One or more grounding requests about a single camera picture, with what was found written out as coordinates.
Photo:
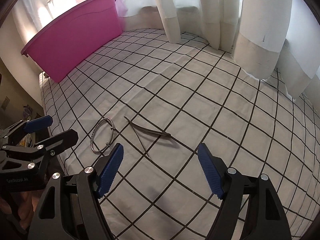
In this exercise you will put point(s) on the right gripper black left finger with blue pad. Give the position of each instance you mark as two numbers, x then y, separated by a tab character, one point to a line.
69	207

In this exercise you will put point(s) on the person's left hand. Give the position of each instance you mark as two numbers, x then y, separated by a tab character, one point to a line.
17	211

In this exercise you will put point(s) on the thin metal bangle set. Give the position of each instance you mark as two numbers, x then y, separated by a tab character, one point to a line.
102	136

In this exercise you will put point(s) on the dark metal hair pin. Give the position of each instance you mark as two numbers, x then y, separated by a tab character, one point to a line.
151	132

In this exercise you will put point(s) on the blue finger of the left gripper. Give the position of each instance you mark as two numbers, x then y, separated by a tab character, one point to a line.
21	128

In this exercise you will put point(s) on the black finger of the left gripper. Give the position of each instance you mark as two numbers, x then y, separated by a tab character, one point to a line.
57	144

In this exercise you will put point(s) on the white curtain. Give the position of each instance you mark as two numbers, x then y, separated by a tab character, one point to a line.
261	35

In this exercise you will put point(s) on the white grid bed sheet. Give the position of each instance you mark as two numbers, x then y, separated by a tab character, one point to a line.
198	95

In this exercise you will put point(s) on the pink plastic tub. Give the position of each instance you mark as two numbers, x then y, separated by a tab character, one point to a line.
66	41

